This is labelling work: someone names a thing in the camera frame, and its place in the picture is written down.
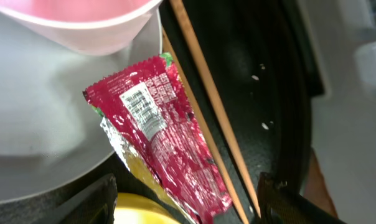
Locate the yellow bowl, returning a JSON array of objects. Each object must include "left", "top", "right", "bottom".
[{"left": 113, "top": 193, "right": 179, "bottom": 224}]

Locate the pink plastic cup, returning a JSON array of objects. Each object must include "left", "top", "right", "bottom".
[{"left": 0, "top": 0, "right": 162, "bottom": 55}]

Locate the grey plate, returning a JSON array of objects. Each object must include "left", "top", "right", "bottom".
[{"left": 0, "top": 14, "right": 162, "bottom": 204}]

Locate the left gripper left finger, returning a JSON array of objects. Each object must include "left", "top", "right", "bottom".
[{"left": 35, "top": 174, "right": 118, "bottom": 224}]

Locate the red sauce packet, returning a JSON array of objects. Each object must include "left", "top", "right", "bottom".
[{"left": 83, "top": 53, "right": 232, "bottom": 223}]

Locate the round black tray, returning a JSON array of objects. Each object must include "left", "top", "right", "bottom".
[{"left": 0, "top": 0, "right": 326, "bottom": 224}]

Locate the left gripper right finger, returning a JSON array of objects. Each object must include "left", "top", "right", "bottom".
[{"left": 256, "top": 172, "right": 344, "bottom": 224}]

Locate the grey dishwasher rack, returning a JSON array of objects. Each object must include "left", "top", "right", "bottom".
[{"left": 298, "top": 0, "right": 376, "bottom": 223}]

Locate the wooden chopstick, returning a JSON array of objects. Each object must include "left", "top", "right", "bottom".
[
  {"left": 162, "top": 27, "right": 249, "bottom": 224},
  {"left": 170, "top": 0, "right": 261, "bottom": 217}
]

